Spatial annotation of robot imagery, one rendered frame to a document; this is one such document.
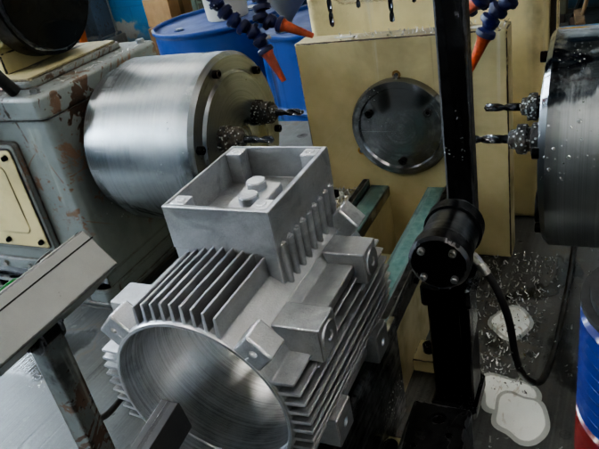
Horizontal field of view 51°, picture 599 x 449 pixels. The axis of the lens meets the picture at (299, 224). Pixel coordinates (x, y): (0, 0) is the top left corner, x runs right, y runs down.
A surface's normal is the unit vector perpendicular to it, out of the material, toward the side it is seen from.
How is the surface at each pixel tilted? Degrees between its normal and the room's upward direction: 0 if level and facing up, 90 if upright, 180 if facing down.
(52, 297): 50
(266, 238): 90
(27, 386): 0
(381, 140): 90
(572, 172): 81
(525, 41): 90
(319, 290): 0
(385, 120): 90
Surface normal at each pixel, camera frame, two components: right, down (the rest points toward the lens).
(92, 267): 0.58, -0.51
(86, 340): -0.18, -0.86
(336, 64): -0.40, 0.50
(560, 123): -0.44, 0.04
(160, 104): -0.41, -0.22
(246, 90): 0.90, 0.06
